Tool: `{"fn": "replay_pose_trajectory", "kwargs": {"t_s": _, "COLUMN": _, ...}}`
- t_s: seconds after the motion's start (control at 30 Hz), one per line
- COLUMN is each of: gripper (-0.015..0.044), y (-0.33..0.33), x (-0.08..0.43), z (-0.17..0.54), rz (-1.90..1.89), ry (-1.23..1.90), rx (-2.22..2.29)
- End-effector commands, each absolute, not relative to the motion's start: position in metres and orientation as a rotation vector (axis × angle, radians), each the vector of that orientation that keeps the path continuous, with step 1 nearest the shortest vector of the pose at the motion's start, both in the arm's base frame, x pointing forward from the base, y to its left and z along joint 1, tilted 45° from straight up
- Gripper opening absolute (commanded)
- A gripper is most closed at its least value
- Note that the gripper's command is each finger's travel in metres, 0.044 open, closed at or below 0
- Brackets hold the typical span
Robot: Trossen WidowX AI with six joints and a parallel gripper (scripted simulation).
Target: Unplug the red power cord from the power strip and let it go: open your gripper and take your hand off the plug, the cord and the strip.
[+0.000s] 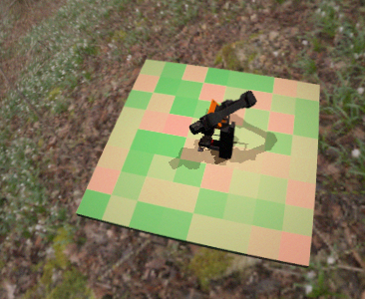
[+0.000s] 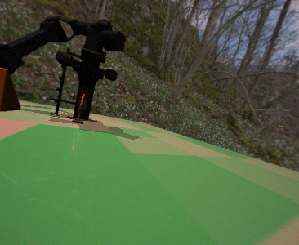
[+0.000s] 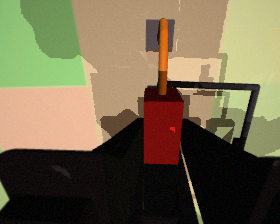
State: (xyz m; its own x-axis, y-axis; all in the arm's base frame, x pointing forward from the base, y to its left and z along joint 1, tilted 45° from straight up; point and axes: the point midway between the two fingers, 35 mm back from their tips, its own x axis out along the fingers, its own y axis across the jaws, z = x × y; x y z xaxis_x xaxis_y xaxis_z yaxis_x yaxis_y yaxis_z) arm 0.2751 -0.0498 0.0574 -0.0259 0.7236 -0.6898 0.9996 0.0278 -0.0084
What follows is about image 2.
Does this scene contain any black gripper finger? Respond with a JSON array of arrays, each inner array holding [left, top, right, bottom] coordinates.
[[72, 65, 83, 91], [89, 73, 104, 93]]

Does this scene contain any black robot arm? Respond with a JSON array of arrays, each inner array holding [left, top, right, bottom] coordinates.
[[0, 16, 126, 75]]

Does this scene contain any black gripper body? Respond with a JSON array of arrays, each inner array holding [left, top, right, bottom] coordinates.
[[56, 43, 118, 81]]

